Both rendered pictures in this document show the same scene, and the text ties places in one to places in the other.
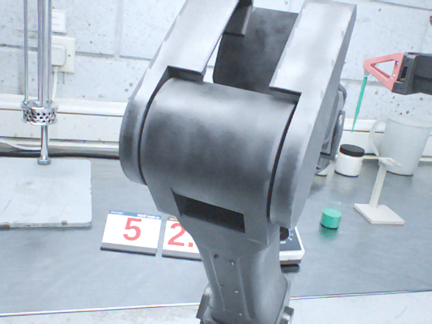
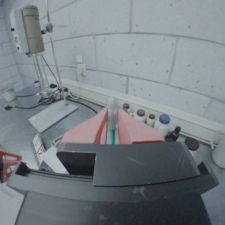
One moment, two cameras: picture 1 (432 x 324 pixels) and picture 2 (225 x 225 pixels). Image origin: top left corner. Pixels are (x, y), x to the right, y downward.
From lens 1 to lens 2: 0.84 m
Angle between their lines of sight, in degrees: 47
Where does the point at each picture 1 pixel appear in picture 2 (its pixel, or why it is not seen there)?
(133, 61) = (102, 72)
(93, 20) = (89, 57)
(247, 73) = not seen: outside the picture
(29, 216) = (35, 123)
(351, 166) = not seen: hidden behind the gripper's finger
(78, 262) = (22, 143)
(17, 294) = (7, 144)
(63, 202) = (46, 122)
